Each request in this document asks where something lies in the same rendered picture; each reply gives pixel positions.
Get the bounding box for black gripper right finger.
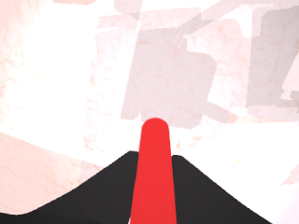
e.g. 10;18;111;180
171;154;273;224

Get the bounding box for red peg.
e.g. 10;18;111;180
130;117;177;224

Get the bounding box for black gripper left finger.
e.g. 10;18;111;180
0;150;139;224

